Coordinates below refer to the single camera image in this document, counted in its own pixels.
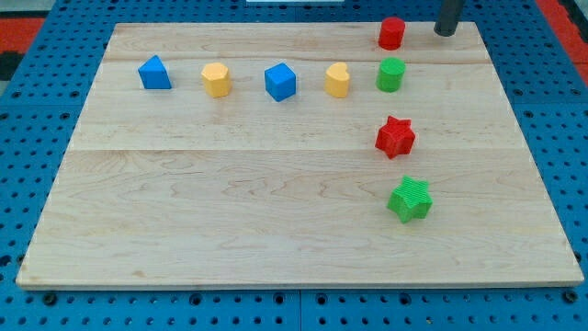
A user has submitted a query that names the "blue cube block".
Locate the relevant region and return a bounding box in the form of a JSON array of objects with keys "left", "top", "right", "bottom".
[{"left": 265, "top": 63, "right": 297, "bottom": 102}]

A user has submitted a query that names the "light wooden board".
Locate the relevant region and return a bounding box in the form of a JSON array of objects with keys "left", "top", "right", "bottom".
[{"left": 17, "top": 22, "right": 584, "bottom": 291}]

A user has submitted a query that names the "yellow heart block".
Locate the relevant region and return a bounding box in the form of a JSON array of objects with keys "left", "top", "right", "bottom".
[{"left": 324, "top": 62, "right": 350, "bottom": 98}]

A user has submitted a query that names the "red star block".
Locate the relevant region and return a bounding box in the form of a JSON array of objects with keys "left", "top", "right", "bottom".
[{"left": 375, "top": 116, "right": 416, "bottom": 159}]

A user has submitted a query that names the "yellow hexagon block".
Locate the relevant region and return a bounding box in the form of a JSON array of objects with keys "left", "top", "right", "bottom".
[{"left": 201, "top": 63, "right": 232, "bottom": 97}]

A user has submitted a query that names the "green star block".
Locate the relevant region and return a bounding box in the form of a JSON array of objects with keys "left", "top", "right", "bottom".
[{"left": 387, "top": 176, "right": 433, "bottom": 223}]

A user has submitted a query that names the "green cylinder block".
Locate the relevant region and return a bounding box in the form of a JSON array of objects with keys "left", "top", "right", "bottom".
[{"left": 376, "top": 57, "right": 406, "bottom": 93}]

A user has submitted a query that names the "red cylinder block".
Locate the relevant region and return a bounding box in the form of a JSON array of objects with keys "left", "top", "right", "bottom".
[{"left": 378, "top": 17, "right": 406, "bottom": 51}]

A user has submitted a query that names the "blue triangle block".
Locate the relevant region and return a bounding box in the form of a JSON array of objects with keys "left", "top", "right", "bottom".
[{"left": 138, "top": 55, "right": 172, "bottom": 89}]

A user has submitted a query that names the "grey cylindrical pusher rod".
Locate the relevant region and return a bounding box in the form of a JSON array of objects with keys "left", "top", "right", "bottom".
[{"left": 434, "top": 0, "right": 465, "bottom": 37}]

